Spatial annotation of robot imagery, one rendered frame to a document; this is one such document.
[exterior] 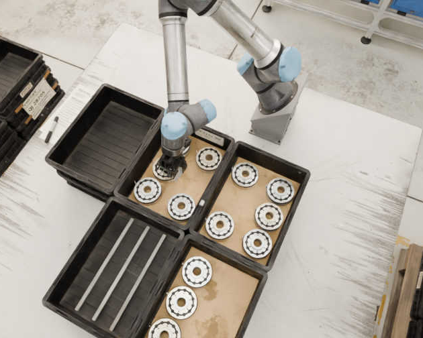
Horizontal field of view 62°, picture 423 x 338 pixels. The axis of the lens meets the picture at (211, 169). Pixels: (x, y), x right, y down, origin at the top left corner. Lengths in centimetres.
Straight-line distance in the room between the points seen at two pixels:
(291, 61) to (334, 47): 176
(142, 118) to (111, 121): 13
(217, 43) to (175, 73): 173
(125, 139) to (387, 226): 112
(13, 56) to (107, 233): 142
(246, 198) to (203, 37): 186
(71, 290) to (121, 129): 64
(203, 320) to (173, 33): 94
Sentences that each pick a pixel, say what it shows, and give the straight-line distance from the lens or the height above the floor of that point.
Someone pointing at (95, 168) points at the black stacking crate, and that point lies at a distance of 146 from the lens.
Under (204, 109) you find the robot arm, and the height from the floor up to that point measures 117.
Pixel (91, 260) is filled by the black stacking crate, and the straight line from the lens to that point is 135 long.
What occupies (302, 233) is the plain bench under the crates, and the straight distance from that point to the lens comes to 148.
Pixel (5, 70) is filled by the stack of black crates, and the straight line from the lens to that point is 241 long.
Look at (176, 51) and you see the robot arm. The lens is 123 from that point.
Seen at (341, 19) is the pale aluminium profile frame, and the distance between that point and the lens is 308.
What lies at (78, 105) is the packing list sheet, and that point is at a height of 70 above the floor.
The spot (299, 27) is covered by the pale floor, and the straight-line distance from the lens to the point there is 313.
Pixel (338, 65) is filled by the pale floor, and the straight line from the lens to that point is 294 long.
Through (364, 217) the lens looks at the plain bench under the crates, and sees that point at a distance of 158.
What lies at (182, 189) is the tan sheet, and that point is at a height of 83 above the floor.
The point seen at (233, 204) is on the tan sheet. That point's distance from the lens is 134.
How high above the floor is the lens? 209
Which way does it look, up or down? 65 degrees down
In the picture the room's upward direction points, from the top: straight up
